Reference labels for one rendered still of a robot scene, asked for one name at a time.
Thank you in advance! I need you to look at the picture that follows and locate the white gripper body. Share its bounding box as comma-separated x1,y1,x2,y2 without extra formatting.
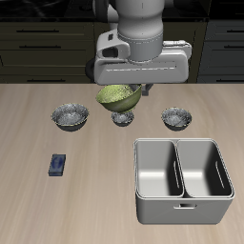
93,39,193,87

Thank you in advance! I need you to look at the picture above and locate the green bowl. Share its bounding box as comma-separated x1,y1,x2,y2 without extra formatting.
95,84,143,114

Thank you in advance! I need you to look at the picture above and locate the small grey speckled bowl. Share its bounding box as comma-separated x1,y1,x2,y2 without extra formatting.
111,111,135,128

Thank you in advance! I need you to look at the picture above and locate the medium grey speckled bowl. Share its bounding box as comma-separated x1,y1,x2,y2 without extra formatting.
160,107,193,132

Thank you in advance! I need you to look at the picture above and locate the large grey speckled bowl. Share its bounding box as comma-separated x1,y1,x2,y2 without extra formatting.
50,102,91,132

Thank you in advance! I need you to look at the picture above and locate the dark grey kitchen cupboard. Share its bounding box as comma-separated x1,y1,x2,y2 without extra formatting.
196,19,244,85

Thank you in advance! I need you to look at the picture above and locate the dark olive kitchen cupboard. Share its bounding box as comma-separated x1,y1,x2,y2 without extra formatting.
0,20,208,85

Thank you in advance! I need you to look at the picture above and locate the small dark blue box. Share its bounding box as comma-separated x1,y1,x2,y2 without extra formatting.
48,153,68,177

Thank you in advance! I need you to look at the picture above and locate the black kitchen countertop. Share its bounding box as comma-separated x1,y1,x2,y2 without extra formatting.
0,0,244,23

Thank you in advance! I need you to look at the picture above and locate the white two-bin basket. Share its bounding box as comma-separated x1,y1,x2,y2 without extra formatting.
132,137,236,226

